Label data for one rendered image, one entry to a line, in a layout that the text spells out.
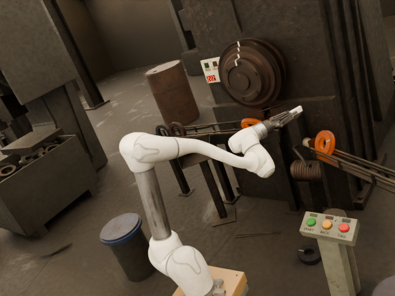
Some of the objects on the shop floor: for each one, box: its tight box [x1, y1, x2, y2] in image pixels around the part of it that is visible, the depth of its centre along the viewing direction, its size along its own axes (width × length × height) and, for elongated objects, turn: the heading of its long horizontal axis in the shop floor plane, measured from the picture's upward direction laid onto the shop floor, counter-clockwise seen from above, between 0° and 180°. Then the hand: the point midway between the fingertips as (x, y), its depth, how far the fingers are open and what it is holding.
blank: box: [297, 244, 322, 265], centre depth 221 cm, size 16×16×3 cm
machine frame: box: [178, 0, 387, 211], centre depth 264 cm, size 73×108×176 cm
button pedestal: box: [299, 211, 360, 296], centre depth 168 cm, size 16×24×62 cm, turn 87°
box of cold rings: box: [0, 134, 100, 238], centre depth 398 cm, size 103×83×79 cm
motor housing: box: [290, 160, 323, 214], centre depth 231 cm, size 13×22×54 cm, turn 87°
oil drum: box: [145, 60, 200, 128], centre depth 533 cm, size 59×59×89 cm
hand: (295, 111), depth 188 cm, fingers closed
